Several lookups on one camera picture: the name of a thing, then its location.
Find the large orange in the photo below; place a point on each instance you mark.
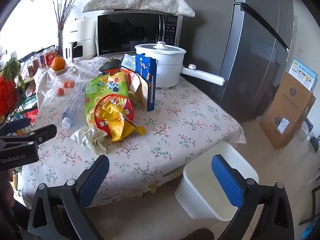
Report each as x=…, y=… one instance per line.
x=58, y=63

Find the white electric pot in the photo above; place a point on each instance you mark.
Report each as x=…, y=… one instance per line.
x=167, y=67

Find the white paper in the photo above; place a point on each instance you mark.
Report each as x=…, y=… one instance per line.
x=92, y=140

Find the dark green squash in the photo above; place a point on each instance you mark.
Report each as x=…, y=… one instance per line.
x=110, y=63

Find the red net decoration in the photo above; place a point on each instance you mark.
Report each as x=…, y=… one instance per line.
x=7, y=97

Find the green plant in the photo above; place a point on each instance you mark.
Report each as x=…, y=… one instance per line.
x=12, y=66

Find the glass jar with cork lid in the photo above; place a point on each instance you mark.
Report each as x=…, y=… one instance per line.
x=60, y=78

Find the floral cloth cover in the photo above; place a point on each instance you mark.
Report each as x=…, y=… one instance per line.
x=137, y=0

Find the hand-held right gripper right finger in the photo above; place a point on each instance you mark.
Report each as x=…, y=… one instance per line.
x=226, y=177

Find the white air fryer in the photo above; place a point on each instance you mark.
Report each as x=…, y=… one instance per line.
x=80, y=32

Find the yellow plastic wrapper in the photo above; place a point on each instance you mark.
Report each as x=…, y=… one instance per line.
x=120, y=127

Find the clear plastic bottle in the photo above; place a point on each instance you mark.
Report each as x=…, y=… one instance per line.
x=72, y=105

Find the floral tablecloth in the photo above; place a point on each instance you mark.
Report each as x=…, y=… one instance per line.
x=187, y=120

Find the red and white carton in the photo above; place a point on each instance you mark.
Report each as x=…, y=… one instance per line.
x=130, y=76

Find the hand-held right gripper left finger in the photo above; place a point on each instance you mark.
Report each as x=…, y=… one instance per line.
x=93, y=180

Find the grey refrigerator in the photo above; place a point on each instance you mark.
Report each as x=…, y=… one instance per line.
x=250, y=55

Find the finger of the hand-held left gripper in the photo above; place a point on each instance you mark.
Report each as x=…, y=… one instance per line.
x=17, y=125
x=45, y=132

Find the blue carton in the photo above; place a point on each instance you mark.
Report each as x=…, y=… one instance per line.
x=150, y=85

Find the blue and white tissue pack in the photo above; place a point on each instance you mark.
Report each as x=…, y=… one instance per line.
x=307, y=127

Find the glass jar with red contents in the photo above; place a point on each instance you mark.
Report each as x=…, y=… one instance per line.
x=38, y=60
x=50, y=56

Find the black microwave oven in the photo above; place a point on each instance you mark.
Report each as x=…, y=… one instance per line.
x=125, y=32

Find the dried bare branches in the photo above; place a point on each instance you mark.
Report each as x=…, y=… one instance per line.
x=60, y=27

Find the red instant noodle bowl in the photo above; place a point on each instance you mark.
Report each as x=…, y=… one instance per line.
x=128, y=110

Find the blue and white box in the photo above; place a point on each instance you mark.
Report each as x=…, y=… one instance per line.
x=303, y=73

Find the green snack bag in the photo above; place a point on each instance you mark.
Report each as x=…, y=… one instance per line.
x=100, y=90

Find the white bin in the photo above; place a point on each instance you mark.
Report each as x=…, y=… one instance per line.
x=200, y=180

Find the brown paper packaging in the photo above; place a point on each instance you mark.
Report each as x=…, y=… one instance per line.
x=142, y=92

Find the small orange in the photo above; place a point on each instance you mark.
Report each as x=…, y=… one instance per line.
x=72, y=83
x=60, y=91
x=66, y=84

